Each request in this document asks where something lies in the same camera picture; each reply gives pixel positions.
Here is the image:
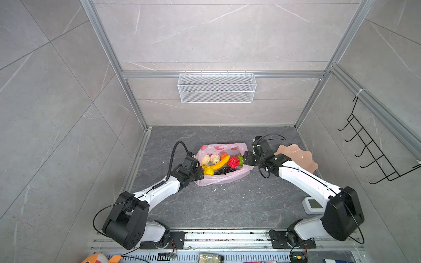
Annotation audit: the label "pink plastic bag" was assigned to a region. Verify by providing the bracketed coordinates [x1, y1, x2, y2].
[195, 143, 253, 187]

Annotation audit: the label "pink scalloped bowl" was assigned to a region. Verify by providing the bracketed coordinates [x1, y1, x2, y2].
[275, 144, 319, 174]

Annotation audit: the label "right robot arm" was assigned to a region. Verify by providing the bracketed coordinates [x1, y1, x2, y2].
[244, 136, 365, 247]

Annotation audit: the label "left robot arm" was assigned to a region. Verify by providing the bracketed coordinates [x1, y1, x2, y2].
[102, 156, 203, 250]

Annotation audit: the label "yellow fake lemon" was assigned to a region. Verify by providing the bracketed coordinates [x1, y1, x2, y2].
[203, 167, 214, 176]

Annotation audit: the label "beige fake potato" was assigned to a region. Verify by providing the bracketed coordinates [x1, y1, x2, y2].
[201, 155, 211, 166]

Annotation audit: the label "green fake fruit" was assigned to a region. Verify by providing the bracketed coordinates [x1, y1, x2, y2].
[237, 155, 244, 167]

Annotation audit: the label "beige fake mushroom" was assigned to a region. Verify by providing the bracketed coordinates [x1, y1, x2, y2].
[210, 154, 221, 164]

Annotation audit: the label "red fake strawberry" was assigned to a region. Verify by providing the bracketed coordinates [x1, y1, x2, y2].
[227, 156, 240, 169]

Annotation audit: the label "yellow fake banana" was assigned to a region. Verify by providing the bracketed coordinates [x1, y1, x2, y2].
[202, 156, 230, 171]

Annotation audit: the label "dark fake grapes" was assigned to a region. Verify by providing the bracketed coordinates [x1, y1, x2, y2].
[214, 166, 237, 175]

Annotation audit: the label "white digital timer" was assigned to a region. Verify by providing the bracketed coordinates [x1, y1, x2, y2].
[302, 197, 325, 215]

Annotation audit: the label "orange plush toy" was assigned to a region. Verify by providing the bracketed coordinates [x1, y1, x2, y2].
[82, 253, 122, 263]

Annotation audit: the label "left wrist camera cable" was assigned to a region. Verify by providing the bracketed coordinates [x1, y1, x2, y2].
[166, 140, 193, 180]

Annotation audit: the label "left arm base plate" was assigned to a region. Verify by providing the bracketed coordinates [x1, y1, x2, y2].
[140, 231, 186, 250]

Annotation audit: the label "aluminium front rail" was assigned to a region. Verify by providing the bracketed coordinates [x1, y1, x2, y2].
[88, 229, 370, 263]

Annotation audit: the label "white wire mesh basket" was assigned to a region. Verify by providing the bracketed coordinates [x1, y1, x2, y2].
[177, 73, 257, 104]

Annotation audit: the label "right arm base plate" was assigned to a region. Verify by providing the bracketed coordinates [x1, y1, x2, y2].
[268, 229, 316, 249]

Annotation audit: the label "black wire hook rack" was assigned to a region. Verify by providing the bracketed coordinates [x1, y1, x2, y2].
[337, 96, 421, 185]

